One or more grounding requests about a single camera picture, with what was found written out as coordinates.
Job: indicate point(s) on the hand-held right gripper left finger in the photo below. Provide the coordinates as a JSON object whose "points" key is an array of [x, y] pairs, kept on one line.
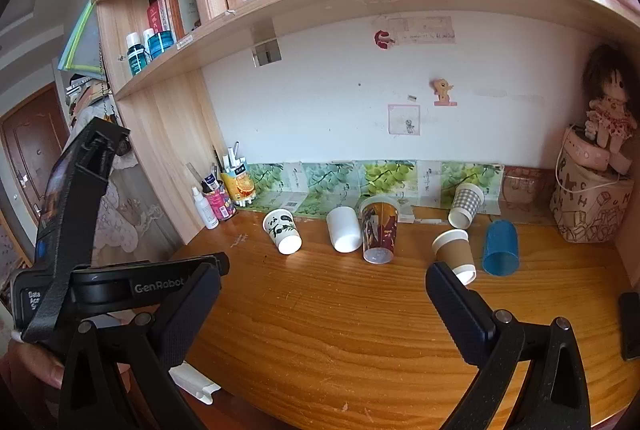
{"points": [[192, 310]]}

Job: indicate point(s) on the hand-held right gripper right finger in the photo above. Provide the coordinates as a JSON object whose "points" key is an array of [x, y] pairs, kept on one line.
{"points": [[457, 310]]}

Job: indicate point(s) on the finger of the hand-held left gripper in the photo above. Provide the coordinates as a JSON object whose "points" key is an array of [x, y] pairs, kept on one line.
{"points": [[82, 210]]}

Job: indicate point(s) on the brown paper cup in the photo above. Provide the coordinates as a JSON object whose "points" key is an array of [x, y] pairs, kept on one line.
{"points": [[452, 252]]}

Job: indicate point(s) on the blue plastic cup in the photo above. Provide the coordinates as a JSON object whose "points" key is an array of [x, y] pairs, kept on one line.
{"points": [[501, 245]]}

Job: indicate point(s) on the checked paper cup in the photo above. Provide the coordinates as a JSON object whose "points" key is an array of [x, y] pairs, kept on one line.
{"points": [[466, 205]]}

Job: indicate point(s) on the brown printed clear cup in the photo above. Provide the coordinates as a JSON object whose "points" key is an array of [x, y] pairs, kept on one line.
{"points": [[380, 230]]}

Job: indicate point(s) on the panda print paper cup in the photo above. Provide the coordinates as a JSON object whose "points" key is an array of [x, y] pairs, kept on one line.
{"points": [[281, 227]]}

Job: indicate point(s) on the white plastic cup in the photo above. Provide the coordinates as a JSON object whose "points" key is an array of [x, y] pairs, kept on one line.
{"points": [[344, 230]]}

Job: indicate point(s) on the person's left hand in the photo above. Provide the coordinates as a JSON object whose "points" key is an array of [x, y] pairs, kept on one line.
{"points": [[35, 365]]}

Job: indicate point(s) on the white lace cloth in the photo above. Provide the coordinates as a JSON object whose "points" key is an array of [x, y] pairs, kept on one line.
{"points": [[130, 210]]}

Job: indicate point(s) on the white plastic piece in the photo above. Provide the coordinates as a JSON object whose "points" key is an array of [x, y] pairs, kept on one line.
{"points": [[195, 382]]}

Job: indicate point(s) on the brown wooden door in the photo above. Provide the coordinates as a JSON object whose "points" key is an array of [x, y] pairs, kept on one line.
{"points": [[30, 150]]}

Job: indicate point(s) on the white spray bottle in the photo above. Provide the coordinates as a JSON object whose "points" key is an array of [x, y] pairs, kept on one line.
{"points": [[206, 210]]}

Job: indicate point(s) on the pink printed canister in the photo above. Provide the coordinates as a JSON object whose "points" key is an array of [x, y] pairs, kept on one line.
{"points": [[220, 202]]}

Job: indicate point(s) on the clear plastic box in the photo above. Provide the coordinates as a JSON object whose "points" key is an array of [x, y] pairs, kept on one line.
{"points": [[525, 185]]}

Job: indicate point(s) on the green grape printed strip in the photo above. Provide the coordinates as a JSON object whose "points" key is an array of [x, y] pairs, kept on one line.
{"points": [[380, 177]]}

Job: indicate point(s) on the teal bottle white cap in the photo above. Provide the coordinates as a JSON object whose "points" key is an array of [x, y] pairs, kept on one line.
{"points": [[136, 55], [159, 43]]}

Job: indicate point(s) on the printed fabric storage bag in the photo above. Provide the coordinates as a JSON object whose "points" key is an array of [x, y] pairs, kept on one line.
{"points": [[585, 205]]}

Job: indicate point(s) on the black phone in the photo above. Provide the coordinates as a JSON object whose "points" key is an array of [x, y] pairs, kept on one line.
{"points": [[631, 325]]}

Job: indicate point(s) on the green plastic folder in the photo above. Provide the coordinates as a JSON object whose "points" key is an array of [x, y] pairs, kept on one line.
{"points": [[80, 35]]}

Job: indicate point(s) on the pink square sticker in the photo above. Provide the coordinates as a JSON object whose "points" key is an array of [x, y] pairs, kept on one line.
{"points": [[404, 120]]}

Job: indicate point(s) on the pink round box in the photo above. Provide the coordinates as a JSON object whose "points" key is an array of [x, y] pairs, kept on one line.
{"points": [[587, 150]]}

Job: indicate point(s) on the red boxed books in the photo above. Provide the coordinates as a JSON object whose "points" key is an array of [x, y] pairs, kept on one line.
{"points": [[175, 10]]}

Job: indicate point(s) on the yellow pony sticker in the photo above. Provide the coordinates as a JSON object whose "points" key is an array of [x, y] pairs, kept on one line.
{"points": [[444, 90]]}

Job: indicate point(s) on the rag doll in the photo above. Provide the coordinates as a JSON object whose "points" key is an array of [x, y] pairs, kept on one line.
{"points": [[610, 100]]}

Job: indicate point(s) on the pink paper note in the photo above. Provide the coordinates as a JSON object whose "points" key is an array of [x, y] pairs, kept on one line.
{"points": [[425, 30]]}

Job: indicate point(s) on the red wall sticker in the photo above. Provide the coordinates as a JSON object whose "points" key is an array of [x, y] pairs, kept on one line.
{"points": [[384, 39]]}

